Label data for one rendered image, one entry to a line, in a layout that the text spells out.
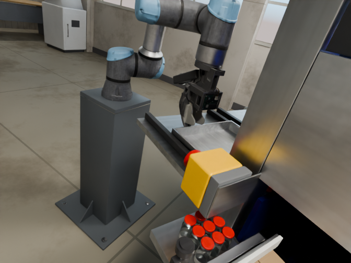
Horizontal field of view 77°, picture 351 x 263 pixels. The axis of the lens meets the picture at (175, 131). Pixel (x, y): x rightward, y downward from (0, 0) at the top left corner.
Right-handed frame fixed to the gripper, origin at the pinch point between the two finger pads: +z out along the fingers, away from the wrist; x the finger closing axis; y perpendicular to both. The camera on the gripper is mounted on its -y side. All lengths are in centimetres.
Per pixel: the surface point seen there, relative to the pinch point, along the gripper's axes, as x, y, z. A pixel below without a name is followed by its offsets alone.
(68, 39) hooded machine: 48, -474, 70
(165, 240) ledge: -24.5, 30.0, 3.2
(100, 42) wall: 115, -482, 69
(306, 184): -12.4, 39.8, -14.5
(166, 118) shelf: -0.4, -10.8, 3.6
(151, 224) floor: 18, -28, 92
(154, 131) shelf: -9.2, -3.4, 3.5
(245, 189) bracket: -14.9, 33.9, -9.0
